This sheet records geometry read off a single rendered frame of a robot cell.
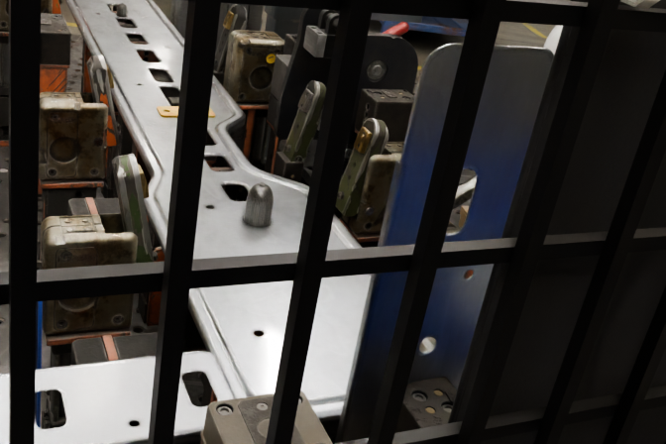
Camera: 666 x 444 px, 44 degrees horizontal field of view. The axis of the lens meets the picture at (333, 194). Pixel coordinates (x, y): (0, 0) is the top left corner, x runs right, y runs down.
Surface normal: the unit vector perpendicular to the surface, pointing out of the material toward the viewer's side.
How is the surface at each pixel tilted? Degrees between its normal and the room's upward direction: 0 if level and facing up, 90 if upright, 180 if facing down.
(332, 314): 0
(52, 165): 90
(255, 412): 0
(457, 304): 90
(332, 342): 0
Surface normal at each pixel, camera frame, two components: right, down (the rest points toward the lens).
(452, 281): 0.39, 0.45
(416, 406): 0.17, -0.89
